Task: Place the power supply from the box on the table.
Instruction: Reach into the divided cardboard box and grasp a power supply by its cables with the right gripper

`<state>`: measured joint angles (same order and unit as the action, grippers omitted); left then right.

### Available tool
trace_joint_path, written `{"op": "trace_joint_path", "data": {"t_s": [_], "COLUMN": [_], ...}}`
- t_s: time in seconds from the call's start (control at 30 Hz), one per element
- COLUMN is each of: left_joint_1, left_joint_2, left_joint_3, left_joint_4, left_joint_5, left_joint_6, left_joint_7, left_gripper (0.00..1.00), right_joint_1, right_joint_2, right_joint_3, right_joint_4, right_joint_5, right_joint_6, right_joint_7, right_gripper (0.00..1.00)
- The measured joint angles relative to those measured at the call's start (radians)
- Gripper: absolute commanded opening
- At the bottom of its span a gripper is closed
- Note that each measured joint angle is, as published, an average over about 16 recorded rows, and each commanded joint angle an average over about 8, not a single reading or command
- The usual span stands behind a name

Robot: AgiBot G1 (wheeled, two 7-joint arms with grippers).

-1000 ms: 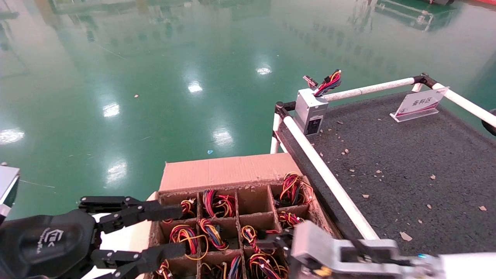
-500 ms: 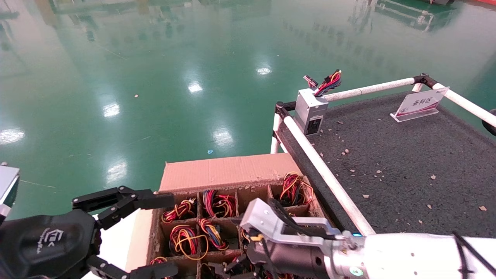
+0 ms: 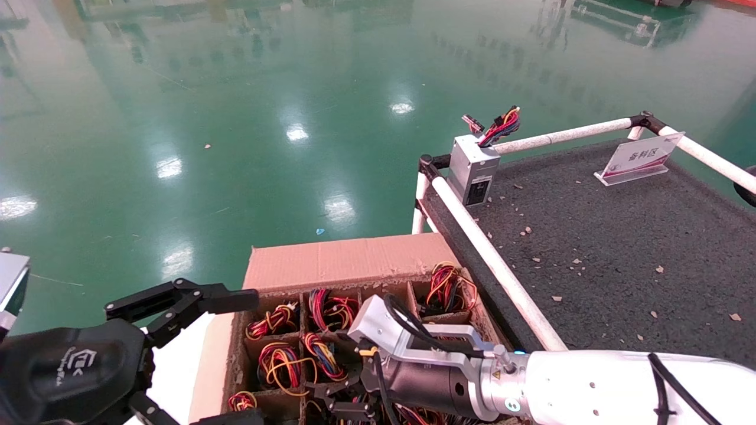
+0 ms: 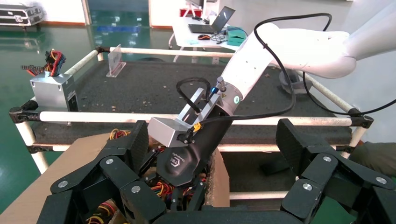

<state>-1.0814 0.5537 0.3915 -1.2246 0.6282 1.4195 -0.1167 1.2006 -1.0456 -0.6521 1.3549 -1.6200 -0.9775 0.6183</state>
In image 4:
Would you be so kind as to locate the black open laptop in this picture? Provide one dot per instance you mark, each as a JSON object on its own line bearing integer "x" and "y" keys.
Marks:
{"x": 222, "y": 18}

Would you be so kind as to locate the black rubber table mat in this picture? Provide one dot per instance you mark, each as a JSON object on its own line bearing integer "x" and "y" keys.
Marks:
{"x": 154, "y": 83}

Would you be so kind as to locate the red desk object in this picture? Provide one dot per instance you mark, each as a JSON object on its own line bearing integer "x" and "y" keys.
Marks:
{"x": 185, "y": 13}

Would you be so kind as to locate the grey tape roll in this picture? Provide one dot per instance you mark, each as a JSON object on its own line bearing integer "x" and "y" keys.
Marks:
{"x": 300, "y": 88}

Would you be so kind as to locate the orange black computer mouse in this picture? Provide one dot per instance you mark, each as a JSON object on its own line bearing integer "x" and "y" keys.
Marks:
{"x": 204, "y": 37}

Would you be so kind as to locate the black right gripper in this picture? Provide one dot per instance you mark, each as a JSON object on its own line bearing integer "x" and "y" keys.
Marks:
{"x": 188, "y": 160}

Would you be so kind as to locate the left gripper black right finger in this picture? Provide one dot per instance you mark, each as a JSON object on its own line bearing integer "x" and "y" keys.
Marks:
{"x": 325, "y": 173}

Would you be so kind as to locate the teal cardboard box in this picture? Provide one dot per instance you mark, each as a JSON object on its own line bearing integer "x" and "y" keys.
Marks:
{"x": 236, "y": 38}

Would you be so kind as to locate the black aluminium flight case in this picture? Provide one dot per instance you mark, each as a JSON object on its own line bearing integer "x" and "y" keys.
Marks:
{"x": 18, "y": 15}

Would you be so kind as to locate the brown cardboard divider box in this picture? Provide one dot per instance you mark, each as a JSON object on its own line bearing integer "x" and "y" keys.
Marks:
{"x": 62, "y": 160}

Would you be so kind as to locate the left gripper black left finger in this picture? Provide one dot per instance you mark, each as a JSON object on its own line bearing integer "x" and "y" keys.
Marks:
{"x": 117, "y": 173}

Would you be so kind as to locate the white office desk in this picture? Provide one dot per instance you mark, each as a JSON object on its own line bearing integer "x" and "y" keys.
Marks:
{"x": 185, "y": 38}

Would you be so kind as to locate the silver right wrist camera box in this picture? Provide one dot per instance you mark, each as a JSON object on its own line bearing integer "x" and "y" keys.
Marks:
{"x": 167, "y": 131}

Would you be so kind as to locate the clear acrylic sign holder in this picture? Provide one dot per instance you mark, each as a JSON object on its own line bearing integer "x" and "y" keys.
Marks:
{"x": 115, "y": 60}

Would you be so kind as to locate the olive green trousers leg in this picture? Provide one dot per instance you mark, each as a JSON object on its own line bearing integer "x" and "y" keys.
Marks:
{"x": 377, "y": 157}

